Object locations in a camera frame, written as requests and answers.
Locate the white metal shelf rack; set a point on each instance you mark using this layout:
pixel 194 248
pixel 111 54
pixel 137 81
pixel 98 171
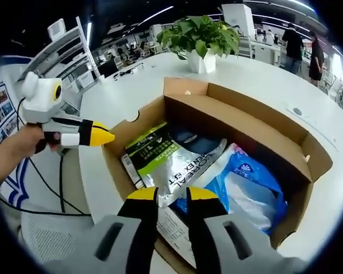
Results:
pixel 60 54

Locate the white perforated device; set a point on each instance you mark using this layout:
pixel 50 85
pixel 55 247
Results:
pixel 57 30

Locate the grey round table grommet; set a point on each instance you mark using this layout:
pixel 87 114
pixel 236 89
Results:
pixel 296 110

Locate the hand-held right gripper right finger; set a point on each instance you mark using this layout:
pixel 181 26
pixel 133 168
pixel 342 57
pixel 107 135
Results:
pixel 217 251

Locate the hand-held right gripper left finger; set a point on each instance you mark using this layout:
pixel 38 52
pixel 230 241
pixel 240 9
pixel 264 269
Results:
pixel 114 245

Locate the blue plastic soft pack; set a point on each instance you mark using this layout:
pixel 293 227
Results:
pixel 245 182

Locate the wall display board with photos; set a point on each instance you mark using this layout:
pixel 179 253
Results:
pixel 0 114

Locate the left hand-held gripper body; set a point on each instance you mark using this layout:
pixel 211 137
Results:
pixel 40 97

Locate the white power strip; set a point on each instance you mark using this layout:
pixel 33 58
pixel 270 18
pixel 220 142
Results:
pixel 317 128

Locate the brown cardboard shoe box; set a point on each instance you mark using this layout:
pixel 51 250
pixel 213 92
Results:
pixel 237 114

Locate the green plant in white pot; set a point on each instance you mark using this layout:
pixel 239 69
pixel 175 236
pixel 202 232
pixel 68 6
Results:
pixel 200 37

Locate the silver green foil pouch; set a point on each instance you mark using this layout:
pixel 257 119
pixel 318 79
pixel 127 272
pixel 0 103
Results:
pixel 171 168

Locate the dark blue pouch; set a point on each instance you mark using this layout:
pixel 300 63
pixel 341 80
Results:
pixel 194 140

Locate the person's left hand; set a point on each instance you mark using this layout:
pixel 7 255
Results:
pixel 28 140

